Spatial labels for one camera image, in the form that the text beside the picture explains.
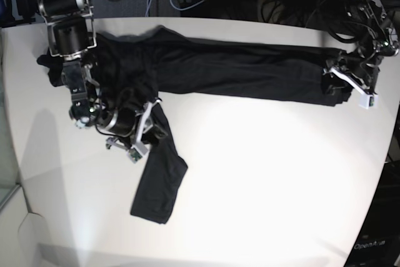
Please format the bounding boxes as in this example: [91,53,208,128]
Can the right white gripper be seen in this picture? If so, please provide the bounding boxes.
[104,98,168,164]

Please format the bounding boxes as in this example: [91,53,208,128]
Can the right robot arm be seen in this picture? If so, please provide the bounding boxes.
[37,0,166,163]

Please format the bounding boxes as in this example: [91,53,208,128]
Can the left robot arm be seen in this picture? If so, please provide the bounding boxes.
[324,0,399,109]

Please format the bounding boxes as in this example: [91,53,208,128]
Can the black long-sleeve shirt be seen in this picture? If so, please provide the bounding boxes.
[37,28,352,224]

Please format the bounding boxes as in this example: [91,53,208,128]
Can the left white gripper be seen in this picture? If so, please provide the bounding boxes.
[321,57,379,108]

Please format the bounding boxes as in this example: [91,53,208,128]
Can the black OpenArm case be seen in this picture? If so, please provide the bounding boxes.
[344,161,399,266]

